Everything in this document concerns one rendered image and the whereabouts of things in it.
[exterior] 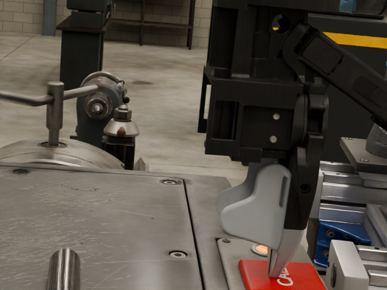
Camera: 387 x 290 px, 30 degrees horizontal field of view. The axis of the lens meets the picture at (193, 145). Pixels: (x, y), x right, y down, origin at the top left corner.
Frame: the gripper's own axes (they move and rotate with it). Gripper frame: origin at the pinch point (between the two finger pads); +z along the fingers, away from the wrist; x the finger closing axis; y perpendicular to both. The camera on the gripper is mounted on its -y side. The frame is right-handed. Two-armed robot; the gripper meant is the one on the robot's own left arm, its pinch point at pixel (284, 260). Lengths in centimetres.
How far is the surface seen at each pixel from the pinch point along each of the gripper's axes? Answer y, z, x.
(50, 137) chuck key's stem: 23, 3, -45
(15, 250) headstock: 20.5, 2.0, -3.7
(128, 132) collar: 13, 14, -104
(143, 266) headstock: 10.5, 2.0, -1.9
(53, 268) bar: 16.7, 0.1, 3.9
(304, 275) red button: -1.8, 1.2, -0.2
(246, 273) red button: 2.7, 1.3, -0.2
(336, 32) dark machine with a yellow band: -139, 12, -502
